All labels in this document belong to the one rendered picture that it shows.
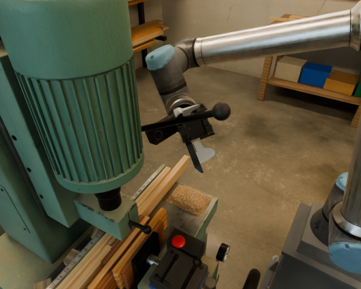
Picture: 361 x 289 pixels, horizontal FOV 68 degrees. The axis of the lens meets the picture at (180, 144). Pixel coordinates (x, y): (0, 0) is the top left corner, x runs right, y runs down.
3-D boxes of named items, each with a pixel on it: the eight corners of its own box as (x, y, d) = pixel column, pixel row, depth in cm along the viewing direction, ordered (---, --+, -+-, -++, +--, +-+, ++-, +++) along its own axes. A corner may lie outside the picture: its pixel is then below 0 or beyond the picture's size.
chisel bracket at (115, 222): (122, 245, 63) (117, 223, 58) (79, 221, 69) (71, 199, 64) (141, 222, 69) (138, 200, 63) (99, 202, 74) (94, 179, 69)
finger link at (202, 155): (222, 165, 60) (207, 132, 65) (197, 174, 60) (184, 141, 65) (222, 170, 63) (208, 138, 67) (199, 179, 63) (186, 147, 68)
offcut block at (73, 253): (86, 260, 80) (83, 252, 78) (77, 272, 77) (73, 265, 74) (75, 255, 81) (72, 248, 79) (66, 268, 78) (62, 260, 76)
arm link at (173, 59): (156, 47, 86) (170, 84, 91) (136, 58, 77) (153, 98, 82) (180, 38, 81) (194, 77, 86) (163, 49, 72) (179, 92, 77)
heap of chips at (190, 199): (201, 217, 80) (201, 211, 78) (165, 200, 85) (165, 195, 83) (212, 198, 86) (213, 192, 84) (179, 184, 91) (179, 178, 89)
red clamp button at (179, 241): (181, 251, 59) (181, 248, 58) (169, 245, 60) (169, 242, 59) (187, 240, 61) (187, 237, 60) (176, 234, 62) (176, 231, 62)
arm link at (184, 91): (157, 90, 89) (168, 117, 93) (160, 100, 77) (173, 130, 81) (184, 79, 88) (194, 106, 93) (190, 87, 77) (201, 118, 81)
